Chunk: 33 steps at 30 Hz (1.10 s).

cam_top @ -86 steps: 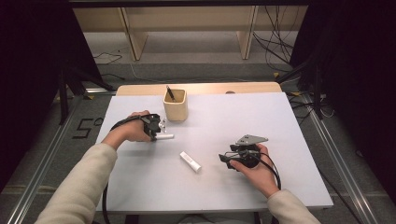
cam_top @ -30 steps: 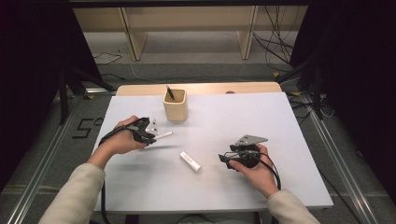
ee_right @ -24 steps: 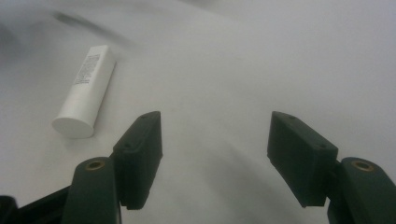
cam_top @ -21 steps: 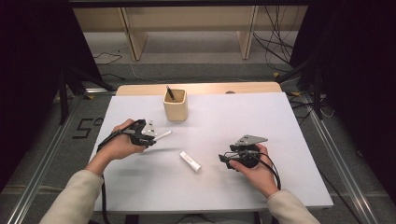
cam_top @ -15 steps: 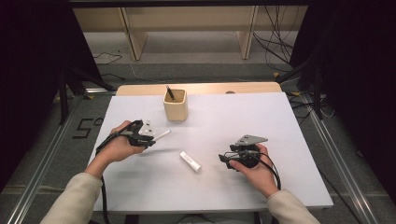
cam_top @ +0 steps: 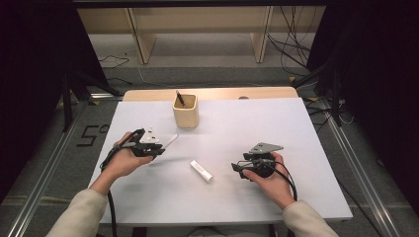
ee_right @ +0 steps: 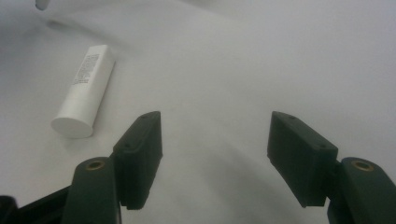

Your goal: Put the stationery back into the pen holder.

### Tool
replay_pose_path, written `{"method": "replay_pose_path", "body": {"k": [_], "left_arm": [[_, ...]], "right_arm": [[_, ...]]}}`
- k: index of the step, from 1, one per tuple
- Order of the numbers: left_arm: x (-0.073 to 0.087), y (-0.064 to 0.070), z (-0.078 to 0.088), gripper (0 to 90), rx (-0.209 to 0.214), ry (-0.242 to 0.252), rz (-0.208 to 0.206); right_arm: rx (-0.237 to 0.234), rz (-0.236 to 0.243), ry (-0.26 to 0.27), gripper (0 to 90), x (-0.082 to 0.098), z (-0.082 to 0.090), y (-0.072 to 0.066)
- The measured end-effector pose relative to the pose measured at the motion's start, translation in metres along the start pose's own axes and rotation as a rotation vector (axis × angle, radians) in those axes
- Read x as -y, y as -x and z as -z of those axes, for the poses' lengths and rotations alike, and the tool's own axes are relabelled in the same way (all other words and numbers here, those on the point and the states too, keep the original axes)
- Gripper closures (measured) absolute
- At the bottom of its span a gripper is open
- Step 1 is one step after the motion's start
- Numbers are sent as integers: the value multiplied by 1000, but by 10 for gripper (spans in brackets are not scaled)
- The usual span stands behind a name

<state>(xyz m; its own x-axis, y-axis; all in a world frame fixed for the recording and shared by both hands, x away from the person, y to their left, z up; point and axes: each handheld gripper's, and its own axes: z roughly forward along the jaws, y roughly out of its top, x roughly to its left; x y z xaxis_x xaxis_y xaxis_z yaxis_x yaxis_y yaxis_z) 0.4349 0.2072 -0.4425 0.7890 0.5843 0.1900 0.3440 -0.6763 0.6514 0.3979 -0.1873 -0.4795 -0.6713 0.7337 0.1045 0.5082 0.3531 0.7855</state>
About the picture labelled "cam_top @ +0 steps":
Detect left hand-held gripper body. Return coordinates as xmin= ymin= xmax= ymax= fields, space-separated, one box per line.
xmin=130 ymin=126 xmax=162 ymax=158

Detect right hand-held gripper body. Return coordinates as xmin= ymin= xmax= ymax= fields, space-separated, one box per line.
xmin=242 ymin=141 xmax=285 ymax=179

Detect white pen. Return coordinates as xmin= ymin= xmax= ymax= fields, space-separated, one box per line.
xmin=161 ymin=133 xmax=179 ymax=150

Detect white tube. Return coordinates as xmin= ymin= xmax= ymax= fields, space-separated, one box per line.
xmin=189 ymin=159 xmax=214 ymax=184

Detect beige pen holder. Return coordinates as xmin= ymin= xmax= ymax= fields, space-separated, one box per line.
xmin=172 ymin=93 xmax=200 ymax=129

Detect person's right hand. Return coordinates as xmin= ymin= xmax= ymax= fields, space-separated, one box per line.
xmin=243 ymin=151 xmax=295 ymax=210

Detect person's left hand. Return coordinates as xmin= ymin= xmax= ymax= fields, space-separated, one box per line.
xmin=104 ymin=131 xmax=154 ymax=181

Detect black pen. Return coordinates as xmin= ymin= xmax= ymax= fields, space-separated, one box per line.
xmin=175 ymin=90 xmax=187 ymax=109

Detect black metal stand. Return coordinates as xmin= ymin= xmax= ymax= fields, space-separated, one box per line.
xmin=60 ymin=70 xmax=124 ymax=133
xmin=291 ymin=60 xmax=344 ymax=127

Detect light wooden bench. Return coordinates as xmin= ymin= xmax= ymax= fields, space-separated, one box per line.
xmin=77 ymin=6 xmax=327 ymax=65

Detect dark curtain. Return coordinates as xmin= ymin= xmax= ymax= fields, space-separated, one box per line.
xmin=0 ymin=0 xmax=110 ymax=201
xmin=305 ymin=0 xmax=419 ymax=208

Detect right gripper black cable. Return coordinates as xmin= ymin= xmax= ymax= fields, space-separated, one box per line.
xmin=263 ymin=159 xmax=299 ymax=202

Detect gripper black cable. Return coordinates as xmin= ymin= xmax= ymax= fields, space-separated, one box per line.
xmin=263 ymin=159 xmax=299 ymax=202
xmin=99 ymin=128 xmax=138 ymax=237

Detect tangled floor cables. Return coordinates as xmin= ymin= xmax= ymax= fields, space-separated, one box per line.
xmin=303 ymin=95 xmax=355 ymax=133

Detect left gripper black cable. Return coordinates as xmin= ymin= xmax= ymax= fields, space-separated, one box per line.
xmin=99 ymin=128 xmax=138 ymax=237

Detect thin black floor cable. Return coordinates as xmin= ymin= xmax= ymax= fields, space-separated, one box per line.
xmin=98 ymin=54 xmax=133 ymax=86

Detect aluminium floor rail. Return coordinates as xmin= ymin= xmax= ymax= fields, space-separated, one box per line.
xmin=316 ymin=98 xmax=402 ymax=237
xmin=5 ymin=100 xmax=87 ymax=237

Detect hanging black cable bundle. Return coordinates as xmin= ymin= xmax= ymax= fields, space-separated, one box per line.
xmin=266 ymin=5 xmax=314 ymax=77

